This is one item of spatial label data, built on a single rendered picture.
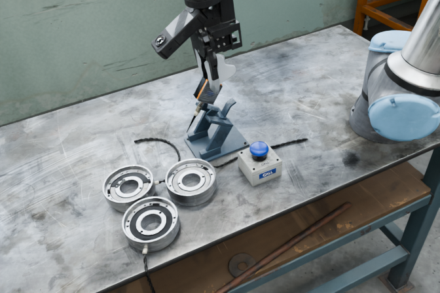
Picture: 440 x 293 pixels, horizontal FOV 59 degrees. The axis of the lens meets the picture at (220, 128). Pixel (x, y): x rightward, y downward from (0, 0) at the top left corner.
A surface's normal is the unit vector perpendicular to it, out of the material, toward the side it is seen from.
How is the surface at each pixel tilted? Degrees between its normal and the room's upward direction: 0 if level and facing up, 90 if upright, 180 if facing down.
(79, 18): 90
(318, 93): 0
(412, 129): 97
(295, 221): 0
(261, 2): 90
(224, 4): 90
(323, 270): 0
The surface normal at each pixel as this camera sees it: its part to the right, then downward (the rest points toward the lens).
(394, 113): -0.26, 0.72
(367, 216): -0.08, -0.76
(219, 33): 0.43, 0.55
